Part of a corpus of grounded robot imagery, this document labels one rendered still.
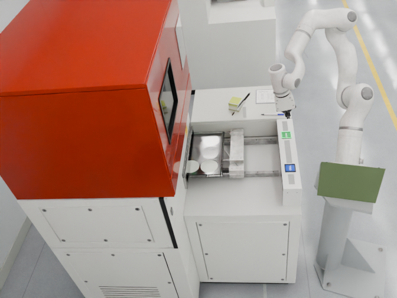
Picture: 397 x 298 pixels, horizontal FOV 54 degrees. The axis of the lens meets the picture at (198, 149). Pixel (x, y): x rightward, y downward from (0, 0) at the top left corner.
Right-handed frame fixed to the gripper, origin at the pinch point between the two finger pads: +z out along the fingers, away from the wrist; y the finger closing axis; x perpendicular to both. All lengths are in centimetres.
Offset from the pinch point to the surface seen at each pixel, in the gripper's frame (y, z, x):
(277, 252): -21, 62, -46
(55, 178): -96, -46, -65
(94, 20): -68, -86, -15
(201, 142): -54, 11, 3
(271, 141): -13.7, 24.6, 7.9
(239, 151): -32.0, 17.2, -3.4
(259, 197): -22.7, 25.3, -34.3
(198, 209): -55, 18, -42
